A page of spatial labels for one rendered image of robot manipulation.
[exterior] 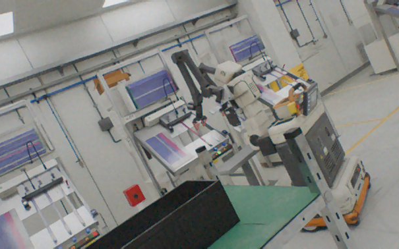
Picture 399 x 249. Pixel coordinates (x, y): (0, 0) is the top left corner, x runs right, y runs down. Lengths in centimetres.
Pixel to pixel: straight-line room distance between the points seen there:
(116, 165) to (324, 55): 518
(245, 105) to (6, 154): 202
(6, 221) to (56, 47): 273
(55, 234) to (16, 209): 42
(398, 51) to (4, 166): 623
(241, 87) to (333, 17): 620
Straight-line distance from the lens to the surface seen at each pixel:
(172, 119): 339
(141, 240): 70
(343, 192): 238
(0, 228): 297
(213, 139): 324
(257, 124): 255
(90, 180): 471
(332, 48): 812
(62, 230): 279
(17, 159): 313
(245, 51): 426
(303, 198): 78
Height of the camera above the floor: 127
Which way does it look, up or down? 5 degrees down
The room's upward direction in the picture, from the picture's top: 27 degrees counter-clockwise
